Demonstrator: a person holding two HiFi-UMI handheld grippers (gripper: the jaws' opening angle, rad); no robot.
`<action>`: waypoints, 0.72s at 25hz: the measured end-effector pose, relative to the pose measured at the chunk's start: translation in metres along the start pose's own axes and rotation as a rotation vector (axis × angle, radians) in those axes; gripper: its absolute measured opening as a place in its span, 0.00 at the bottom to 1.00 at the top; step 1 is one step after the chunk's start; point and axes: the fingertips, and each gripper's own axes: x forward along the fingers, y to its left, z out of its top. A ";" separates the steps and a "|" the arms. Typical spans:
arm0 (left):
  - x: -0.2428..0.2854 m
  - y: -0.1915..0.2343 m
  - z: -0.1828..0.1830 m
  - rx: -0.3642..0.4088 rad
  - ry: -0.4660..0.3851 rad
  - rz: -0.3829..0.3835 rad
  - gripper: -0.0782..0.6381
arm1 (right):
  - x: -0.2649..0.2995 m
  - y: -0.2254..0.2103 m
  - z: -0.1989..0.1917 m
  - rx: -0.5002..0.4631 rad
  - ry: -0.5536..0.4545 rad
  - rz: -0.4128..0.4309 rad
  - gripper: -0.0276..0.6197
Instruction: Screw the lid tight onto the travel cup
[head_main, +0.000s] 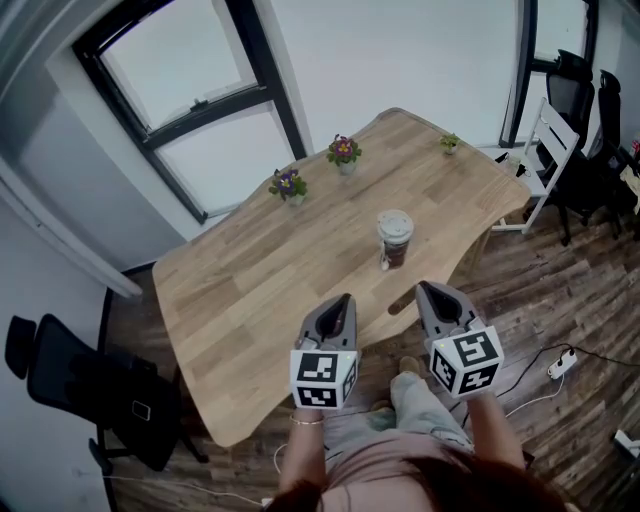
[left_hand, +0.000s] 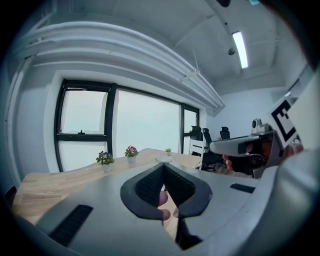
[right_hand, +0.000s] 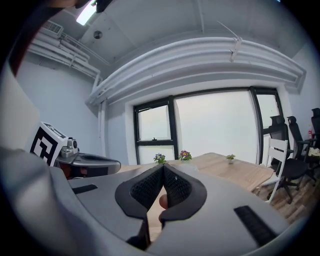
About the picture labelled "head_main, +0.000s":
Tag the pink flower potted plant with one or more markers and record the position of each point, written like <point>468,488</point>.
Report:
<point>344,149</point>

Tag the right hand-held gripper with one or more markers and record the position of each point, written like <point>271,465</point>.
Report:
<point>465,365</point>

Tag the person's pink shirt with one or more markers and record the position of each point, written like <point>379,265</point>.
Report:
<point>390,475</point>

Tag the black mesh office chair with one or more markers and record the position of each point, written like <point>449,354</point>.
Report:
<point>612,110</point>
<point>570,95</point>
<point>100,390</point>

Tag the lidded jar with dark contents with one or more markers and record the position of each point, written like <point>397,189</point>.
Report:
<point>397,255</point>

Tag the person's left forearm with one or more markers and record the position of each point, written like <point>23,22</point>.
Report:
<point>302,455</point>

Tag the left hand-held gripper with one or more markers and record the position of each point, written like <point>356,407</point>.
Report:
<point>322,380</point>

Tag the pale yellow bag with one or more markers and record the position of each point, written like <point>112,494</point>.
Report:
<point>631,185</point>

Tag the white wooden chair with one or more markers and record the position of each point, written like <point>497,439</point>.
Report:
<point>557,135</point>

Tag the white angled bracket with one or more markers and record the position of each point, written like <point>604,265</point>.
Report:
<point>627,442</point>

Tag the small white socket block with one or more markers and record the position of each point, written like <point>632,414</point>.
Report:
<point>266,502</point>

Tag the white plastic cup lid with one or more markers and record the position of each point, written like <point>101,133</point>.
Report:
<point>395,226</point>

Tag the white power strip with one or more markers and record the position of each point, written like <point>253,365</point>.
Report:
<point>562,364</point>

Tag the person's tan shoe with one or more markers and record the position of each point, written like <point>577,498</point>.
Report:
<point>382,412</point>
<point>410,365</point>

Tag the small green potted plant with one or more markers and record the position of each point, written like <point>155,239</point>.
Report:
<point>450,142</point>

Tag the person's right forearm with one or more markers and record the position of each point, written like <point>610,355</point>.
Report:
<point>492,430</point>

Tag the white-edged smartphone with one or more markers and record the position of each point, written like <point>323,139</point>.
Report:
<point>142,410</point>

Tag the black framed casement window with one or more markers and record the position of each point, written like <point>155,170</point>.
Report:
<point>175,65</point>

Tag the purple flower potted plant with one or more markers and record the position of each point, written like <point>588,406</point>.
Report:
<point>287,182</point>

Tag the black smartphone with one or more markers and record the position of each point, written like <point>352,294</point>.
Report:
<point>501,158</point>

